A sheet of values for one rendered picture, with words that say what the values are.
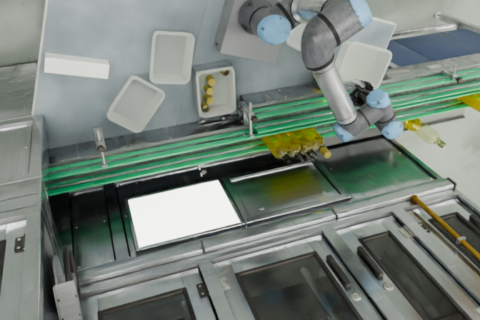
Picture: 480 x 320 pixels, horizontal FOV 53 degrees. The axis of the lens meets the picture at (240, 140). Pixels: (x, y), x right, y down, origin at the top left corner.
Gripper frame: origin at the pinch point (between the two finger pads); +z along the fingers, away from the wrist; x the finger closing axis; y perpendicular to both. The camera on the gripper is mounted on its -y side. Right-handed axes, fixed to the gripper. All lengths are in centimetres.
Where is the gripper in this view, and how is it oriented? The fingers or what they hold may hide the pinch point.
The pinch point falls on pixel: (356, 82)
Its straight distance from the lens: 207.8
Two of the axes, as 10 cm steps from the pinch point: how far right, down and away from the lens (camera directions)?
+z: -2.7, -6.1, 7.5
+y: -9.1, -0.9, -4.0
